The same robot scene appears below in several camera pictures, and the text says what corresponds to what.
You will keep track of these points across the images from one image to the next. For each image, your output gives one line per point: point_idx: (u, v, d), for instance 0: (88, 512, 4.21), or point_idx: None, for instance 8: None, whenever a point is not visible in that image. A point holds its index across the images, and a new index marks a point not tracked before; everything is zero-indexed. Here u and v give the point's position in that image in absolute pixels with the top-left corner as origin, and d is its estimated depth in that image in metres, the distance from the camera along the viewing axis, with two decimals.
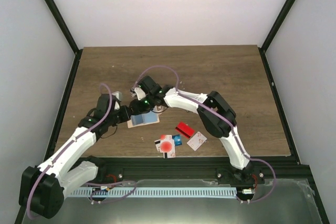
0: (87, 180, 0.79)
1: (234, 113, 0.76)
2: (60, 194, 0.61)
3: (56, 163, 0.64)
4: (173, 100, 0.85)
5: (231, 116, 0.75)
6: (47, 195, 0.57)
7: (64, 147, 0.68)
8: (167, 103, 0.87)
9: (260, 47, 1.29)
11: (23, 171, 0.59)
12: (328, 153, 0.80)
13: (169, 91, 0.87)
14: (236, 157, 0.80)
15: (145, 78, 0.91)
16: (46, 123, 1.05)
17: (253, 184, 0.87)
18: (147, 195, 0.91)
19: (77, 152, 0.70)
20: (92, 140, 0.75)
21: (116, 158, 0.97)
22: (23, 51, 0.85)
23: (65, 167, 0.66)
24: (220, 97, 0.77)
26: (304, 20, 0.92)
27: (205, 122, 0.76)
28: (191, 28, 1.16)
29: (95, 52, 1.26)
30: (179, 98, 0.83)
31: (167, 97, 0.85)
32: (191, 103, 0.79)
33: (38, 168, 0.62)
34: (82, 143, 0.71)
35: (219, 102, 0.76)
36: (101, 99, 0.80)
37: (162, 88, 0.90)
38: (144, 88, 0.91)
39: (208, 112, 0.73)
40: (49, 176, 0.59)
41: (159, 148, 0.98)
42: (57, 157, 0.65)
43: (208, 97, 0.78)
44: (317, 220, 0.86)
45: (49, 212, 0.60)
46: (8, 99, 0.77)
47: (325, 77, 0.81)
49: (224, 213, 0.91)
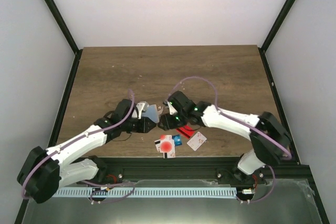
0: (84, 178, 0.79)
1: (290, 137, 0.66)
2: (56, 182, 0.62)
3: (63, 152, 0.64)
4: (213, 121, 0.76)
5: (287, 141, 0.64)
6: (44, 179, 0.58)
7: (75, 138, 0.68)
8: (205, 122, 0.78)
9: (261, 47, 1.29)
11: (32, 150, 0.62)
12: (328, 153, 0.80)
13: (208, 108, 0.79)
14: (248, 166, 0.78)
15: (177, 94, 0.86)
16: (46, 123, 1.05)
17: (253, 184, 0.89)
18: (147, 195, 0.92)
19: (85, 147, 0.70)
20: (102, 141, 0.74)
21: (116, 158, 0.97)
22: (23, 51, 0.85)
23: (70, 158, 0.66)
24: (275, 119, 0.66)
26: (304, 20, 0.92)
27: (257, 149, 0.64)
28: (191, 29, 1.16)
29: (95, 52, 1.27)
30: (223, 118, 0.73)
31: (205, 116, 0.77)
32: (239, 125, 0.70)
33: (45, 150, 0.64)
34: (92, 140, 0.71)
35: (274, 125, 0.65)
36: (121, 104, 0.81)
37: (197, 104, 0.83)
38: (177, 105, 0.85)
39: (262, 137, 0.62)
40: (53, 161, 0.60)
41: (159, 148, 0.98)
42: (66, 146, 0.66)
43: (259, 118, 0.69)
44: (317, 220, 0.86)
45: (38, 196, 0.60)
46: (8, 99, 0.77)
47: (325, 77, 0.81)
49: (224, 213, 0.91)
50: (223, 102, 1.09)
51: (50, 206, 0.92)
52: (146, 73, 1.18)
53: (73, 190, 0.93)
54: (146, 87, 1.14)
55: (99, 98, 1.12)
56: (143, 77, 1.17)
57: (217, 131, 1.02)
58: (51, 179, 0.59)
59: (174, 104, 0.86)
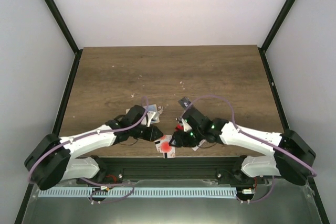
0: (84, 176, 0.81)
1: (313, 153, 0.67)
2: (61, 172, 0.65)
3: (74, 143, 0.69)
4: (231, 138, 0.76)
5: (311, 159, 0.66)
6: (52, 164, 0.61)
7: (87, 134, 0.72)
8: (223, 139, 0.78)
9: (261, 47, 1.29)
11: (46, 137, 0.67)
12: (328, 153, 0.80)
13: (225, 126, 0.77)
14: (255, 171, 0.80)
15: (192, 110, 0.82)
16: (46, 123, 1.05)
17: (253, 184, 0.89)
18: (146, 195, 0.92)
19: (95, 144, 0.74)
20: (109, 141, 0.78)
21: (116, 158, 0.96)
22: (24, 52, 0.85)
23: (80, 150, 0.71)
24: (298, 137, 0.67)
26: (304, 19, 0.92)
27: (282, 167, 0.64)
28: (191, 29, 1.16)
29: (95, 52, 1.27)
30: (243, 137, 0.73)
31: (223, 134, 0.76)
32: (261, 143, 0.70)
33: (59, 139, 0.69)
34: (102, 138, 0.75)
35: (298, 143, 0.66)
36: (132, 109, 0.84)
37: (213, 121, 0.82)
38: (192, 122, 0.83)
39: (288, 158, 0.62)
40: (64, 150, 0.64)
41: (159, 148, 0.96)
42: (79, 138, 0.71)
43: (282, 137, 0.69)
44: (317, 220, 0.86)
45: (42, 182, 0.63)
46: (8, 99, 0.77)
47: (325, 77, 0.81)
49: (224, 213, 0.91)
50: (223, 102, 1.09)
51: (51, 206, 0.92)
52: (146, 73, 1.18)
53: (73, 190, 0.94)
54: (146, 87, 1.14)
55: (99, 98, 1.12)
56: (143, 77, 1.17)
57: None
58: (59, 168, 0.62)
59: (190, 121, 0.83)
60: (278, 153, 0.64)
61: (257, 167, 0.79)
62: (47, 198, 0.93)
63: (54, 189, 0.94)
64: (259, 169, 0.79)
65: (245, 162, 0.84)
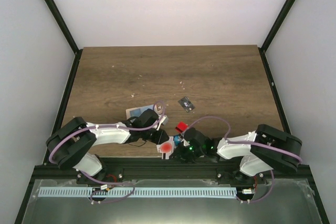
0: (87, 172, 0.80)
1: (296, 138, 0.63)
2: (83, 156, 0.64)
3: (98, 130, 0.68)
4: (225, 151, 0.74)
5: (294, 145, 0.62)
6: (80, 145, 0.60)
7: (109, 124, 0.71)
8: (221, 155, 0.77)
9: (261, 47, 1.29)
11: (74, 118, 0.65)
12: (328, 153, 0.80)
13: (221, 142, 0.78)
14: (253, 169, 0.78)
15: (194, 132, 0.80)
16: (46, 122, 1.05)
17: (253, 184, 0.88)
18: (147, 195, 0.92)
19: (112, 136, 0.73)
20: (125, 137, 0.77)
21: (117, 158, 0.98)
22: (24, 52, 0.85)
23: (101, 138, 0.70)
24: (271, 127, 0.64)
26: (303, 20, 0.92)
27: (265, 161, 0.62)
28: (192, 29, 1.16)
29: (95, 52, 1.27)
30: (232, 146, 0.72)
31: (219, 150, 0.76)
32: (243, 145, 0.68)
33: (85, 123, 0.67)
34: (121, 132, 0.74)
35: (272, 134, 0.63)
36: (146, 112, 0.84)
37: (213, 143, 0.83)
38: (193, 143, 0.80)
39: (264, 149, 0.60)
40: (91, 134, 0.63)
41: (159, 148, 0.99)
42: (104, 126, 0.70)
43: (258, 133, 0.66)
44: (317, 220, 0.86)
45: (64, 163, 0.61)
46: (8, 99, 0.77)
47: (325, 77, 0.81)
49: (224, 213, 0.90)
50: (223, 102, 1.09)
51: (51, 206, 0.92)
52: (146, 73, 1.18)
53: (74, 190, 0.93)
54: (146, 87, 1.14)
55: (99, 98, 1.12)
56: (143, 77, 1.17)
57: (217, 131, 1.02)
58: (83, 150, 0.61)
59: (193, 142, 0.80)
60: (254, 148, 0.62)
61: (253, 164, 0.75)
62: (47, 198, 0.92)
63: (54, 189, 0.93)
64: (255, 166, 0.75)
65: (243, 161, 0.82)
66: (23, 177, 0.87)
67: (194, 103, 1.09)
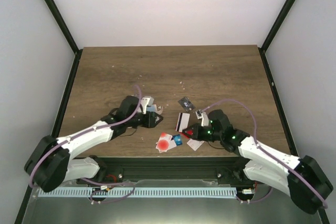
0: (86, 177, 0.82)
1: (330, 185, 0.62)
2: (63, 172, 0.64)
3: (72, 142, 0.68)
4: (249, 152, 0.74)
5: (327, 190, 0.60)
6: (54, 164, 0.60)
7: (85, 130, 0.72)
8: (240, 152, 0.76)
9: (261, 47, 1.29)
11: (42, 139, 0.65)
12: (328, 154, 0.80)
13: (246, 140, 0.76)
14: (258, 176, 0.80)
15: (221, 115, 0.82)
16: (47, 123, 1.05)
17: (253, 184, 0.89)
18: (146, 195, 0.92)
19: (92, 140, 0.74)
20: (107, 136, 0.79)
21: (116, 158, 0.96)
22: (24, 52, 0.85)
23: (80, 147, 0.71)
24: (317, 165, 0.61)
26: (303, 19, 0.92)
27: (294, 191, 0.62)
28: (191, 29, 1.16)
29: (95, 52, 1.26)
30: (260, 153, 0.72)
31: (243, 146, 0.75)
32: (279, 163, 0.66)
33: (56, 140, 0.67)
34: (100, 135, 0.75)
35: (315, 171, 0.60)
36: (124, 102, 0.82)
37: (235, 132, 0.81)
38: (217, 124, 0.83)
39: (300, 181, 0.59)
40: (62, 150, 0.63)
41: (157, 145, 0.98)
42: (76, 136, 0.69)
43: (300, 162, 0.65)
44: (317, 220, 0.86)
45: (45, 183, 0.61)
46: (8, 99, 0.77)
47: (324, 78, 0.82)
49: (224, 213, 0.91)
50: (223, 102, 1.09)
51: (51, 206, 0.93)
52: (145, 73, 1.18)
53: (74, 190, 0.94)
54: (146, 87, 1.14)
55: (99, 98, 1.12)
56: (143, 77, 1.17)
57: None
58: (60, 168, 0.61)
59: (216, 123, 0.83)
60: (291, 175, 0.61)
61: (265, 176, 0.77)
62: (48, 198, 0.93)
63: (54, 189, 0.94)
64: (265, 177, 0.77)
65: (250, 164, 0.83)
66: (23, 177, 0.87)
67: (194, 103, 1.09)
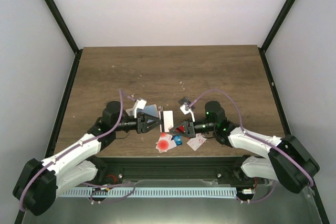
0: (84, 180, 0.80)
1: (316, 164, 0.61)
2: (52, 194, 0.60)
3: (59, 162, 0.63)
4: (238, 139, 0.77)
5: (312, 169, 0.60)
6: (42, 188, 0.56)
7: (71, 148, 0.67)
8: (231, 141, 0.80)
9: (261, 47, 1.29)
11: (26, 162, 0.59)
12: (329, 153, 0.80)
13: (235, 129, 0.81)
14: (254, 171, 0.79)
15: (218, 108, 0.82)
16: (46, 123, 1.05)
17: (253, 184, 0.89)
18: (146, 195, 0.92)
19: (80, 157, 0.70)
20: (96, 148, 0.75)
21: (116, 158, 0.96)
22: (24, 52, 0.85)
23: (66, 167, 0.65)
24: (299, 142, 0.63)
26: (303, 19, 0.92)
27: (277, 170, 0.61)
28: (191, 29, 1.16)
29: (95, 52, 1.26)
30: (247, 138, 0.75)
31: (231, 135, 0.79)
32: (261, 144, 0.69)
33: (41, 162, 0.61)
34: (87, 149, 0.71)
35: (297, 148, 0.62)
36: (105, 112, 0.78)
37: (228, 125, 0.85)
38: (213, 116, 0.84)
39: (282, 157, 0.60)
40: (49, 172, 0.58)
41: (156, 145, 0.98)
42: (61, 155, 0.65)
43: (282, 141, 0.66)
44: (317, 220, 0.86)
45: (35, 207, 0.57)
46: (8, 100, 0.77)
47: (324, 80, 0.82)
49: (224, 213, 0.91)
50: (223, 102, 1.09)
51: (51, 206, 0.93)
52: (146, 73, 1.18)
53: (74, 190, 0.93)
54: (146, 87, 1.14)
55: (99, 98, 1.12)
56: (143, 77, 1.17)
57: None
58: (49, 190, 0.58)
59: (212, 115, 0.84)
60: (273, 152, 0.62)
61: (259, 167, 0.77)
62: None
63: None
64: (260, 169, 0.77)
65: (247, 161, 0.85)
66: None
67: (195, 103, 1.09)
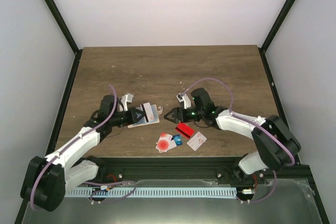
0: (87, 179, 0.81)
1: (298, 145, 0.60)
2: (62, 188, 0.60)
3: (62, 156, 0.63)
4: (224, 121, 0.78)
5: (293, 148, 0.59)
6: (51, 182, 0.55)
7: (71, 142, 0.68)
8: (218, 124, 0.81)
9: (261, 47, 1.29)
11: (29, 161, 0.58)
12: (329, 153, 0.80)
13: (223, 112, 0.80)
14: (251, 168, 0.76)
15: (202, 92, 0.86)
16: (47, 123, 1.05)
17: (253, 184, 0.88)
18: (146, 195, 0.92)
19: (82, 149, 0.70)
20: (96, 139, 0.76)
21: (117, 158, 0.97)
22: (23, 51, 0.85)
23: (70, 160, 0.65)
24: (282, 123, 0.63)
26: (303, 19, 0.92)
27: (261, 149, 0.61)
28: (192, 29, 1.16)
29: (95, 52, 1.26)
30: (233, 119, 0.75)
31: (219, 117, 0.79)
32: (246, 124, 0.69)
33: (45, 158, 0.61)
34: (87, 141, 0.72)
35: (280, 128, 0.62)
36: (102, 102, 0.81)
37: (216, 108, 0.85)
38: (198, 101, 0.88)
39: (265, 135, 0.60)
40: (55, 166, 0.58)
41: (156, 144, 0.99)
42: (64, 149, 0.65)
43: (266, 121, 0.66)
44: (317, 220, 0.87)
45: (48, 203, 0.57)
46: (8, 99, 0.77)
47: (324, 79, 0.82)
49: (224, 213, 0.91)
50: (223, 102, 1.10)
51: None
52: (146, 73, 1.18)
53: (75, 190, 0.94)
54: (146, 87, 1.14)
55: (100, 98, 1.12)
56: (143, 77, 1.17)
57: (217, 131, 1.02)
58: (58, 183, 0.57)
59: (197, 100, 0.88)
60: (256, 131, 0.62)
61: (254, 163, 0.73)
62: None
63: None
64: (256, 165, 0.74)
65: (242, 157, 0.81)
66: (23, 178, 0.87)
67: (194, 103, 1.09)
